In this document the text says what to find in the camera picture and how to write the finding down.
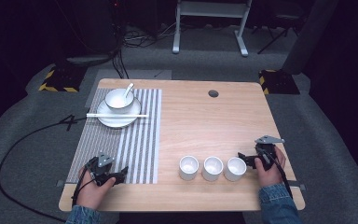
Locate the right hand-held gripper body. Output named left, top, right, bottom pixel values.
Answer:
left=251, top=134, right=285, bottom=172

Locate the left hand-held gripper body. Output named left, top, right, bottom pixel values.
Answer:
left=85, top=152, right=117, bottom=188

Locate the person's right hand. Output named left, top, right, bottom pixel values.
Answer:
left=254, top=145, right=287, bottom=189

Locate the person's left hand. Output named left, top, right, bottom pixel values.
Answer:
left=76, top=165, right=117, bottom=211

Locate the white cup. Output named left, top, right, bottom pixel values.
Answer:
left=223, top=156, right=248, bottom=183
left=201, top=155, right=225, bottom=183
left=178, top=155, right=200, bottom=182

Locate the grey striped placemat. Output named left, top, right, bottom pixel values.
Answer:
left=64, top=87, right=163, bottom=185

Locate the white plate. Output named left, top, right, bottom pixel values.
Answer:
left=96, top=97, right=143, bottom=129

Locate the white chopstick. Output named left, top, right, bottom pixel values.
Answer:
left=86, top=112, right=149, bottom=117
left=86, top=114, right=149, bottom=119

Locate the grey table clamp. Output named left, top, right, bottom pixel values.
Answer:
left=55, top=179, right=76, bottom=189
left=286, top=179, right=308, bottom=192

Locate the white bowl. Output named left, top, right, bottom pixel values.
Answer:
left=103, top=88, right=135, bottom=115

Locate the black yellow striped base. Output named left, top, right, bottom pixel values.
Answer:
left=38, top=64, right=88, bottom=93
left=258, top=68, right=301, bottom=96

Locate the white spoon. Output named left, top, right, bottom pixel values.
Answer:
left=123, top=82, right=135, bottom=99

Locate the black tripod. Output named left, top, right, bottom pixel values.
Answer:
left=251, top=8, right=301, bottom=56

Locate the grey pillar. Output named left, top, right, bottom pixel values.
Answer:
left=281, top=0, right=340, bottom=76

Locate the dark cabinet with grey base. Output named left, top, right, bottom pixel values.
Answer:
left=55, top=0, right=129, bottom=67

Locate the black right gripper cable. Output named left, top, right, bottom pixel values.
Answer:
left=255, top=147, right=295, bottom=201

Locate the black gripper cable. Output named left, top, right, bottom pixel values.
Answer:
left=255, top=147, right=295, bottom=201
left=0, top=116, right=98, bottom=224

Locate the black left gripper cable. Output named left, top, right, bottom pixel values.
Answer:
left=0, top=116, right=98, bottom=224

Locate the black cable bundle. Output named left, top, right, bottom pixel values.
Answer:
left=110, top=18, right=131, bottom=80

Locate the white metal stand frame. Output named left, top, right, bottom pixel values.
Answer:
left=172, top=0, right=254, bottom=58

